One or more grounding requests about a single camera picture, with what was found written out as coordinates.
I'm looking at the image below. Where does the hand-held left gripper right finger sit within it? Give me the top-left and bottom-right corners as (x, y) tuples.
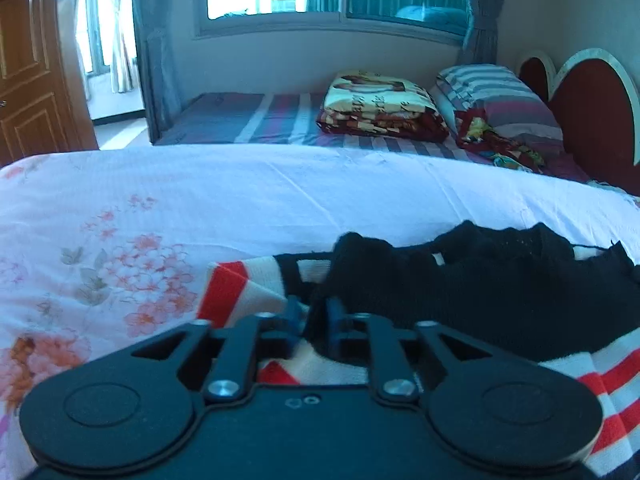
(325, 297), (495, 405)

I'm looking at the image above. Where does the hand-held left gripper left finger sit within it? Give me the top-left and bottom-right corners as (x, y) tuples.
(131, 296), (307, 403)

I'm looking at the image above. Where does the striped knit sweater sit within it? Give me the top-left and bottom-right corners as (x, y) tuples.
(197, 220), (640, 477)

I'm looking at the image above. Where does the white floral bed sheet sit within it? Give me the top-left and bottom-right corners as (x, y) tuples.
(0, 144), (640, 480)

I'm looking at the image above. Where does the striped bed sheet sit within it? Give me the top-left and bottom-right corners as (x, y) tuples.
(154, 91), (592, 183)

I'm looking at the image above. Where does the folded printed blanket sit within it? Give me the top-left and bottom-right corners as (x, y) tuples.
(316, 70), (451, 144)

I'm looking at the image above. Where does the red printed cloth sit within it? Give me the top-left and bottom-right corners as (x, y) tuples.
(454, 114), (547, 175)

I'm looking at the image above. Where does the striped pillow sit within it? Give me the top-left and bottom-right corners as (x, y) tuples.
(429, 64), (565, 143)

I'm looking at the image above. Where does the grey curtain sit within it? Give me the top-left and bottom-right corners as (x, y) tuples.
(127, 0), (182, 142)
(460, 0), (517, 67)

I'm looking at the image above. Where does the red scalloped headboard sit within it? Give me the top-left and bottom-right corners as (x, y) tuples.
(517, 48), (640, 197)

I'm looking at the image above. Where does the white sheer curtain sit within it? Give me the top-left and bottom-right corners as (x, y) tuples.
(74, 0), (137, 95)

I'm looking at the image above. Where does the brown wooden door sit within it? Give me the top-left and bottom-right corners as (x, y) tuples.
(0, 0), (99, 167)

